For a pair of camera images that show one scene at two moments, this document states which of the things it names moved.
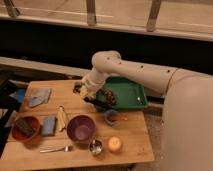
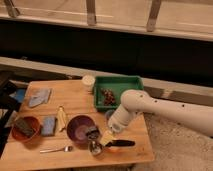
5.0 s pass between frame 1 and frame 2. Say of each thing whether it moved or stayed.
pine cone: stayed
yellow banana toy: stayed
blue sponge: stayed
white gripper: moved
